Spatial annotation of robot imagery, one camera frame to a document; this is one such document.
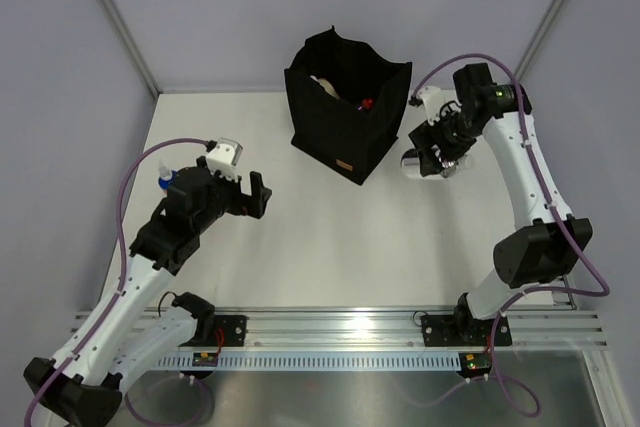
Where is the white slotted cable duct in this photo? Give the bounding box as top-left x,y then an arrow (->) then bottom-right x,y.
152,351 -> 461,372

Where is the orange bottle blue cap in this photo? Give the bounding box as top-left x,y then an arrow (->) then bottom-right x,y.
158,160 -> 176,191

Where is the aluminium frame post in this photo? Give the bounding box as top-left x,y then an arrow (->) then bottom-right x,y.
96,0 -> 162,100
514,0 -> 569,81

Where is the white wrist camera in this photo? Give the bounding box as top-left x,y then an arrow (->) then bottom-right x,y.
408,86 -> 458,125
205,138 -> 243,183

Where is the white bottle chrome cap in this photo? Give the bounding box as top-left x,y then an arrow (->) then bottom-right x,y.
401,149 -> 475,180

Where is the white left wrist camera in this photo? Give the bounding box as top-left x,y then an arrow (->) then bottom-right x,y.
205,138 -> 243,183

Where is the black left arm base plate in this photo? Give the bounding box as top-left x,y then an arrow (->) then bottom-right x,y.
181,315 -> 247,348

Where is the aluminium frame post right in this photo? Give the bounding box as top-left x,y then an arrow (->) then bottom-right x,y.
514,0 -> 569,81

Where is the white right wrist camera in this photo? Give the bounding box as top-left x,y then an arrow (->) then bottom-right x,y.
408,86 -> 458,125

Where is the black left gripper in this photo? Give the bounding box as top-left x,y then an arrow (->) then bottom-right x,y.
193,157 -> 271,234

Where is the aluminium frame post left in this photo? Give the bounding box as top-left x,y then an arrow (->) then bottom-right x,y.
96,0 -> 162,100

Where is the black canvas bag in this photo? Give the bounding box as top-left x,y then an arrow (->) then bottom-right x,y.
284,28 -> 412,185

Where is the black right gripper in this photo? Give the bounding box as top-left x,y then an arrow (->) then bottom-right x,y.
409,106 -> 478,177

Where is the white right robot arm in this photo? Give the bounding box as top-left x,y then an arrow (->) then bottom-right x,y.
401,57 -> 593,347

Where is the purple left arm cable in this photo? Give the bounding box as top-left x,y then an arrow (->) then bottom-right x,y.
24,139 -> 216,427

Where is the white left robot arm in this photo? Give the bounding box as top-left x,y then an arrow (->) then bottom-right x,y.
24,166 -> 272,426

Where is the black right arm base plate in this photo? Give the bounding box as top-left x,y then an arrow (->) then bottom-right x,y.
420,314 -> 513,347

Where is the cream bottle white pump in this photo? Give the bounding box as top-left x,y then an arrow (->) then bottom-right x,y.
310,75 -> 340,99

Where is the aluminium rail front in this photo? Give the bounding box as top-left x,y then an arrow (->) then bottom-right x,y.
64,310 -> 609,351

